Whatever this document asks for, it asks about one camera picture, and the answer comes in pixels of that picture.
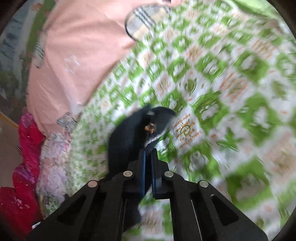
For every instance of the pink quilt with plaid hearts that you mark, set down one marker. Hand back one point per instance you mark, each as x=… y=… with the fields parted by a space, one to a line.
x=78 y=45

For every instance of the pale floral cloth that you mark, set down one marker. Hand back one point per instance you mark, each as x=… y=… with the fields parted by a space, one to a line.
x=55 y=179

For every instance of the red floral blanket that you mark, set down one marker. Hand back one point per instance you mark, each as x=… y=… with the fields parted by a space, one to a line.
x=19 y=206

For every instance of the green checkered bed sheet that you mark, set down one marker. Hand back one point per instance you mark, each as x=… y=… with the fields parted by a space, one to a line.
x=227 y=69

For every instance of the black pants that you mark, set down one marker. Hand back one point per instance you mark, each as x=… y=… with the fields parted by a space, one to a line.
x=142 y=130

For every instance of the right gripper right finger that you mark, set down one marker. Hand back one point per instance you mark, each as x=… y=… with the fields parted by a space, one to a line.
x=198 y=210

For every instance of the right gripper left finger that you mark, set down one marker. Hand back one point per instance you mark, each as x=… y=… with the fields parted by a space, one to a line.
x=98 y=210

